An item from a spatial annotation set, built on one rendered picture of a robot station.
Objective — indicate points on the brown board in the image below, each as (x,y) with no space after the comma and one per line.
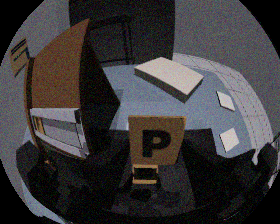
(58,82)

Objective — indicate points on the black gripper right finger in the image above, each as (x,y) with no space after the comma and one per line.
(208,171)

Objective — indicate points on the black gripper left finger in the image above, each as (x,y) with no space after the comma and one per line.
(100,173)

